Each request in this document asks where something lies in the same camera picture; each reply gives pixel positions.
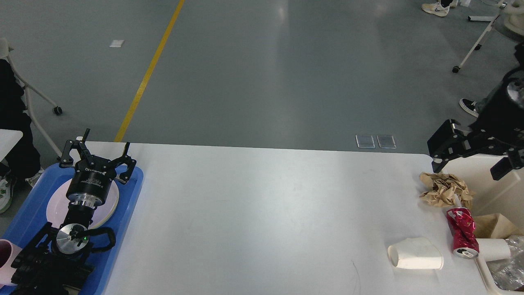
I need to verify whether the brown paper ball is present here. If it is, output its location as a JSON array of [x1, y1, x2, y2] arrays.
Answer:
[[419, 172, 474, 209]]

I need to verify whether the small brown paper bag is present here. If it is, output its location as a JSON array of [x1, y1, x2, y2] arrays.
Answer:
[[473, 213, 523, 239]]

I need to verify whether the left clear floor plate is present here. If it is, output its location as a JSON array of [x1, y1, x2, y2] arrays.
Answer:
[[355, 134, 376, 149]]

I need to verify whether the white wheeled chair right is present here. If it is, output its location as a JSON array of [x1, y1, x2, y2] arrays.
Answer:
[[452, 0, 524, 73]]

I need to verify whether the red crumpled wrapper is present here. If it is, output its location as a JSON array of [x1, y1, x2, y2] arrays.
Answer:
[[445, 207, 479, 259]]

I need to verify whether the white side table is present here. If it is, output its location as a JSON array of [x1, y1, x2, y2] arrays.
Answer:
[[0, 129, 23, 161]]

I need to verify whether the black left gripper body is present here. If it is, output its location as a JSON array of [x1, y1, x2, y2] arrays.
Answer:
[[66, 161, 117, 207]]

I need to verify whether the grey wheeled frame left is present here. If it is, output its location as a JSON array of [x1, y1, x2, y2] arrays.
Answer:
[[0, 39, 63, 156]]

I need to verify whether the aluminium foil tray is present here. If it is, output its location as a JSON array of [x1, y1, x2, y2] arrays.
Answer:
[[487, 236, 524, 291]]

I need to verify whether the blue plastic tray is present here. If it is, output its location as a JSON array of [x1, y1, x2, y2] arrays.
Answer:
[[1, 164, 143, 295]]

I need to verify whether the white plastic bin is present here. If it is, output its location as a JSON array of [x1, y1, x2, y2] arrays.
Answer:
[[427, 155, 523, 295]]

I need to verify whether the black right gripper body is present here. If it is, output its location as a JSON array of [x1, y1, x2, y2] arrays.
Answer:
[[470, 68, 524, 150]]

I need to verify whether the pink ribbed mug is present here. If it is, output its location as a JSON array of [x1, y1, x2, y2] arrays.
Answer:
[[0, 239, 21, 288]]

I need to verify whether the white paper on floor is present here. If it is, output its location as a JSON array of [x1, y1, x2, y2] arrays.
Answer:
[[109, 39, 125, 48]]

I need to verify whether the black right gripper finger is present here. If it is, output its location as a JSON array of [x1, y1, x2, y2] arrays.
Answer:
[[490, 150, 524, 181], [427, 119, 508, 172]]

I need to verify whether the person in blue jeans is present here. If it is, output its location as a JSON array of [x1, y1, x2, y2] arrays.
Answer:
[[459, 97, 489, 118]]

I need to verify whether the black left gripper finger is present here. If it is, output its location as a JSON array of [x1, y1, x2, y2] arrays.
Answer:
[[60, 129, 93, 168], [107, 143, 137, 185]]

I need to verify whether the person in black pants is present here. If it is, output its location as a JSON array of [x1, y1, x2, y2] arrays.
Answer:
[[0, 59, 43, 213]]

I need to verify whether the white paper cup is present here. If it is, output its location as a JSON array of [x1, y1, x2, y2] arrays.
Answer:
[[387, 237, 444, 270]]

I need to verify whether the clear floor plate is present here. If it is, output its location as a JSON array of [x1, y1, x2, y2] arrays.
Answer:
[[376, 135, 397, 149], [355, 134, 376, 149]]

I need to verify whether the right clear floor plate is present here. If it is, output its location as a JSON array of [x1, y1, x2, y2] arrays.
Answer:
[[376, 135, 397, 149]]

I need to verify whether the pink plate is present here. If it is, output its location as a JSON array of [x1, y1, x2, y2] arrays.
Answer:
[[45, 179, 119, 229]]

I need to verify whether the white bowl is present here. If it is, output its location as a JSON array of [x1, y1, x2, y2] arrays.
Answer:
[[477, 238, 511, 262]]

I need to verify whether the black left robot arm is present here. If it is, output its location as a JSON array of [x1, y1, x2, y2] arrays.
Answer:
[[11, 129, 136, 295]]

